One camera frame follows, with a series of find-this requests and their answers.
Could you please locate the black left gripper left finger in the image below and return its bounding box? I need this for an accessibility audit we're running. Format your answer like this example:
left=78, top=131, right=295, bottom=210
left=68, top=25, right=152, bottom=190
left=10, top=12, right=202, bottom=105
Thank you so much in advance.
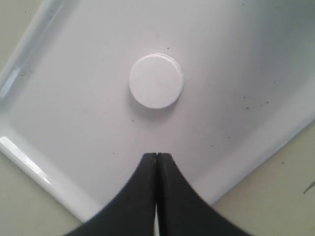
left=67, top=153, right=157, bottom=236

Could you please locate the white bottle cap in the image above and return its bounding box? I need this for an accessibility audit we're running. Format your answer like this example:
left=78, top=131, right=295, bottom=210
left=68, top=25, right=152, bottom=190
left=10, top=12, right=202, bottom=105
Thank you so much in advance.
left=129, top=53, right=184, bottom=109

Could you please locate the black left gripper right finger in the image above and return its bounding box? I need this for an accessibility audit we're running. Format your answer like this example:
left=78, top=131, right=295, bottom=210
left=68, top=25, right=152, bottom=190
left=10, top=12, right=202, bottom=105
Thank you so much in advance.
left=156, top=153, right=246, bottom=236

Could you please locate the white rectangular plastic tray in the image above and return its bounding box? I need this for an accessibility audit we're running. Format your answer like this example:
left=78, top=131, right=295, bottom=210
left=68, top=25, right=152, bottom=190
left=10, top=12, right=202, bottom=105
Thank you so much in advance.
left=0, top=0, right=315, bottom=221

